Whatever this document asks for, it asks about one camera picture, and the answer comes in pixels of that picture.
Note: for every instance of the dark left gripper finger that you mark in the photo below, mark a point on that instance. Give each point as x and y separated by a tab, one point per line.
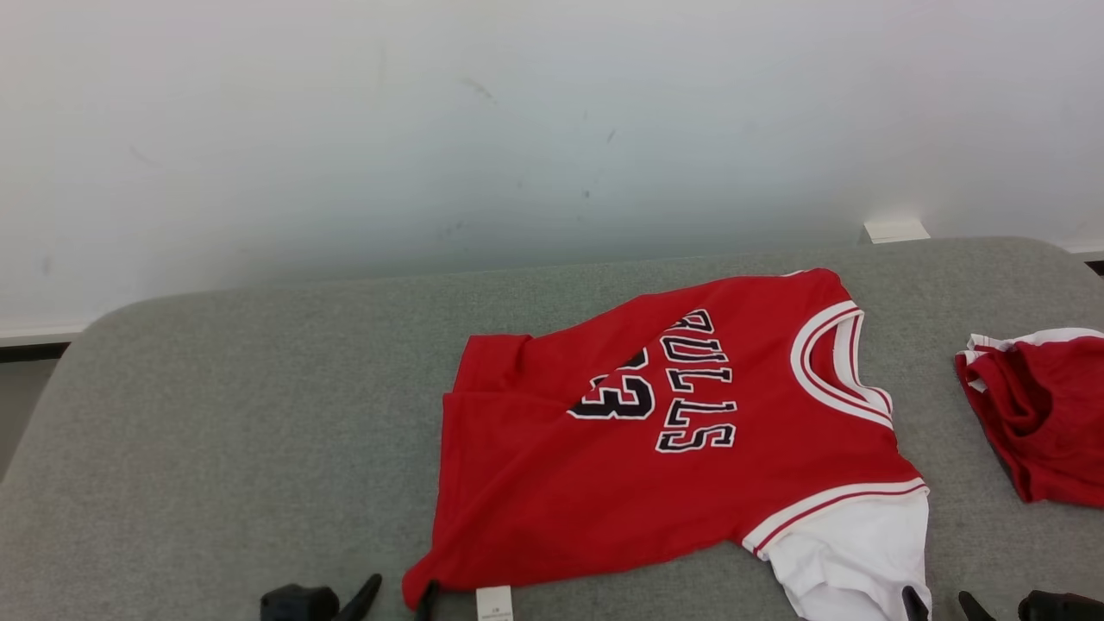
358	604
427	604

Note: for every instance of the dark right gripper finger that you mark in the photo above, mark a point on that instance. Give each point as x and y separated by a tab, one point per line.
977	611
915	608

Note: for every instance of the red Bulls basketball jersey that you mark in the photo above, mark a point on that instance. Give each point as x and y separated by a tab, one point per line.
561	500

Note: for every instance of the grey fabric sofa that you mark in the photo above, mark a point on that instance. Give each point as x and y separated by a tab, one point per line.
259	431

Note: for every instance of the red white-trimmed shorts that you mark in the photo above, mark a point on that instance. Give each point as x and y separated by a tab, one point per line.
1052	414

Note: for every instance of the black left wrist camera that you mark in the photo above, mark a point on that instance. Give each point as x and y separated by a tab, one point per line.
297	604

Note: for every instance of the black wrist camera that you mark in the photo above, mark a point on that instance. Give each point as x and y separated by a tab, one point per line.
297	604
1061	607

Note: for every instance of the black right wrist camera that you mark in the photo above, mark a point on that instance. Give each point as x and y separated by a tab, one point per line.
1061	607

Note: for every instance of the white wall block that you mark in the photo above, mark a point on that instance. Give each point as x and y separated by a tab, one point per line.
895	231

